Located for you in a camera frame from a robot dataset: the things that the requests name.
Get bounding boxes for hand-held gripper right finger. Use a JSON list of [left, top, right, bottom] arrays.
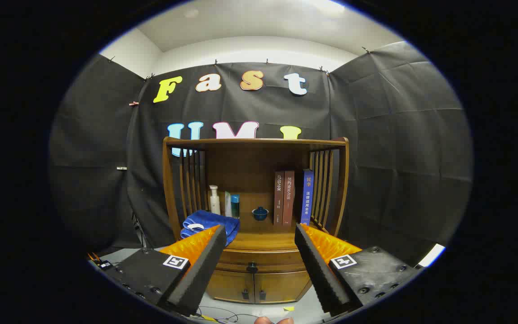
[[294, 223, 421, 317]]

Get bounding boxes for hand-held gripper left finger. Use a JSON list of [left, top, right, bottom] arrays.
[[106, 224, 227, 317]]

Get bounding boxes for wooden drawer with black knob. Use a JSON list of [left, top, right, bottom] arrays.
[[215, 249, 307, 274]]

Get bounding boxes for wooden cabinet door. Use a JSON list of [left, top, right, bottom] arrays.
[[206, 269, 255, 303], [254, 270, 311, 304]]

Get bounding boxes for wooden countertop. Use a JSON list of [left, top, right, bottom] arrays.
[[183, 216, 331, 251]]

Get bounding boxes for brown wooden cabinet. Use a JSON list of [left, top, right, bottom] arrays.
[[163, 137, 349, 305]]

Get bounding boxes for folded blue towel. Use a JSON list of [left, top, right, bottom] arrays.
[[180, 210, 241, 246]]

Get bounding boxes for white pump bottle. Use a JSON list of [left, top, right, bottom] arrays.
[[209, 185, 221, 216]]

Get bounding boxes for blue book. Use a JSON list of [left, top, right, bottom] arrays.
[[300, 169, 314, 226]]

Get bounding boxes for reddish brown book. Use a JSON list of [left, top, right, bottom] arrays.
[[282, 170, 295, 226]]

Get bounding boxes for dark brown book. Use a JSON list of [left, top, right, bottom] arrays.
[[274, 171, 285, 225]]

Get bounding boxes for thin floor cables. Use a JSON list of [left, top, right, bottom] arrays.
[[196, 306, 241, 324]]

